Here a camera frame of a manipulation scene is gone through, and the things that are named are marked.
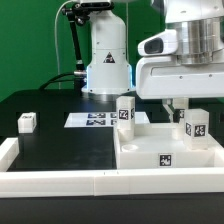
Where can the white left fence wall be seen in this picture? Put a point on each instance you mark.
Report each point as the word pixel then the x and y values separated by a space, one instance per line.
pixel 9 150

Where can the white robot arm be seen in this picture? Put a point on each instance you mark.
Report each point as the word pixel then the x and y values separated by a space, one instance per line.
pixel 186 60

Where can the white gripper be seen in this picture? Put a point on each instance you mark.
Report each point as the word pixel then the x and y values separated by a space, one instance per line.
pixel 162 78

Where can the white square tabletop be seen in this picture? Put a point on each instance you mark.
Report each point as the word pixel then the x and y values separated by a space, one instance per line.
pixel 156 146

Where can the white marker sheet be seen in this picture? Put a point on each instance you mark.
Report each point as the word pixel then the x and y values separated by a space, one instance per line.
pixel 102 119

